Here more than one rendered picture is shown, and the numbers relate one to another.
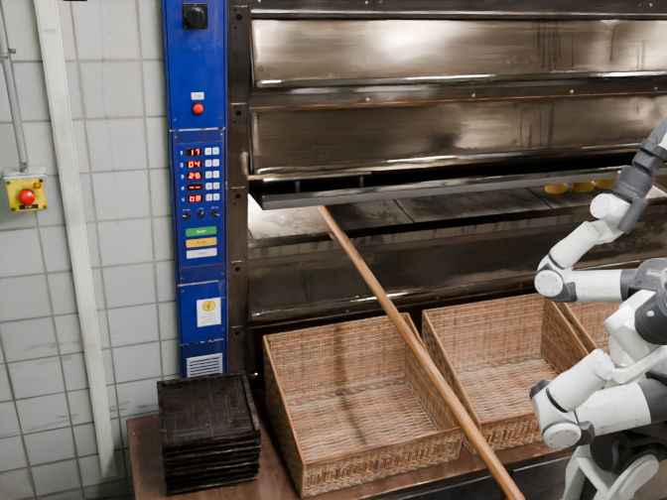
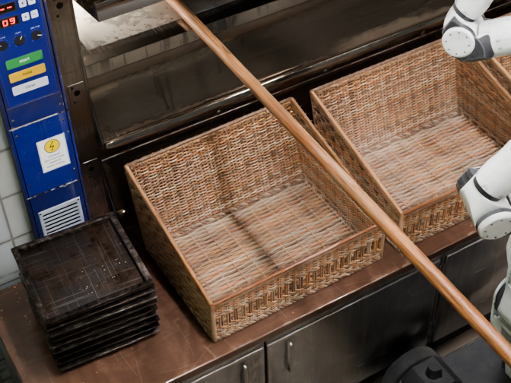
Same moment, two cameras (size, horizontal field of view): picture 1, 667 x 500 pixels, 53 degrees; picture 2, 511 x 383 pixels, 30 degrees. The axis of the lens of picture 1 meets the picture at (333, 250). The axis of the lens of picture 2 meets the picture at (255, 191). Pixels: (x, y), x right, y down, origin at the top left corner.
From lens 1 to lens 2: 0.36 m
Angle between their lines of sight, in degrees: 14
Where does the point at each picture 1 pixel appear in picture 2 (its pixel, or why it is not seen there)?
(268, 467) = (167, 316)
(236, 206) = (60, 18)
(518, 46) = not seen: outside the picture
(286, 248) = (131, 55)
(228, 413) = (109, 267)
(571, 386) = (499, 173)
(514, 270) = (413, 16)
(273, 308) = (129, 129)
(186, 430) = (65, 298)
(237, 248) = (71, 68)
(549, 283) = (459, 42)
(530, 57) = not seen: outside the picture
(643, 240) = not seen: outside the picture
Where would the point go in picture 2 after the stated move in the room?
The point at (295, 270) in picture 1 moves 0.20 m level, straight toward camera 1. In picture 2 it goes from (147, 77) to (157, 125)
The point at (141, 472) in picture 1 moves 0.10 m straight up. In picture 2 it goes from (21, 355) to (13, 331)
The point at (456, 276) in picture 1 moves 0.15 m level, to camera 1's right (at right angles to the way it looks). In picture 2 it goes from (343, 39) to (393, 34)
